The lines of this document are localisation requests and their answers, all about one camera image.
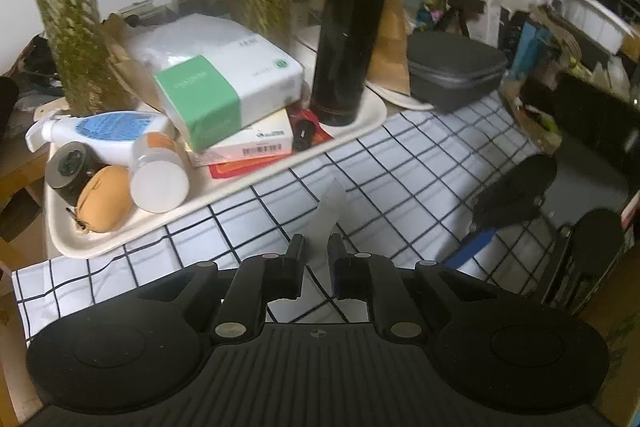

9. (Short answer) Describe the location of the cream plastic tray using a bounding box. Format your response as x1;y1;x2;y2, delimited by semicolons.
44;87;388;258

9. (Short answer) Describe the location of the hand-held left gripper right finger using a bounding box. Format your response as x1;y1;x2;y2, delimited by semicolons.
327;233;506;343

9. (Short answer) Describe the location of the orange egg-shaped pouch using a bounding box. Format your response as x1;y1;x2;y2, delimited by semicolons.
75;164;135;234

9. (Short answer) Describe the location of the small black object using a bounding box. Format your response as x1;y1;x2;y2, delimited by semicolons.
292;109;321;152

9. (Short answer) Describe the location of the black white checked tablecloth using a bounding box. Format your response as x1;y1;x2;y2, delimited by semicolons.
12;92;566;343

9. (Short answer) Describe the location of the black thermos bottle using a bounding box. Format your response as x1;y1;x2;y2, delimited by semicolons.
310;0;398;126

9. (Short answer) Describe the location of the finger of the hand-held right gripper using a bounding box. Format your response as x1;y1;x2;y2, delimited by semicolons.
442;227;501;270

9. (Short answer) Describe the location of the brown paper bag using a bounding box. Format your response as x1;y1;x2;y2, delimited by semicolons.
367;0;416;95

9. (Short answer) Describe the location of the dark cylindrical container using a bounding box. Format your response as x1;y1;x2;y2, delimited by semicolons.
46;141;108;208

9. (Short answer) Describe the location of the brown cardboard box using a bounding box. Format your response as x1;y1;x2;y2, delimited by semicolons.
575;252;640;427

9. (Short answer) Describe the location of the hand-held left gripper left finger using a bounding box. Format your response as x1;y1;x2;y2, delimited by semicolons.
145;234;307;345

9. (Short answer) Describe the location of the white jar orange label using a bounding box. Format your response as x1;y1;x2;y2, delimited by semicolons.
129;132;190;214

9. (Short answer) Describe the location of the grey hard case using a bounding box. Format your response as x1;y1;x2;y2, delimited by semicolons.
406;31;508;115

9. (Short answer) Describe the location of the white flat carton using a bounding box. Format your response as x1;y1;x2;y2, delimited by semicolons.
187;107;295;168

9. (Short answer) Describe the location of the red flat packet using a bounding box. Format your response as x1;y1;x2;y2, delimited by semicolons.
209;152;291;180

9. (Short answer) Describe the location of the white rectangular container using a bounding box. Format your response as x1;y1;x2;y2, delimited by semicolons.
560;0;636;55

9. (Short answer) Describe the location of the white blue spray bottle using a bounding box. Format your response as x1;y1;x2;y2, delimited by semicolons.
25;111;173;152

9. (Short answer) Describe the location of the green white tissue pack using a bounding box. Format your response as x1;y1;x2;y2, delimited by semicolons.
127;14;305;152

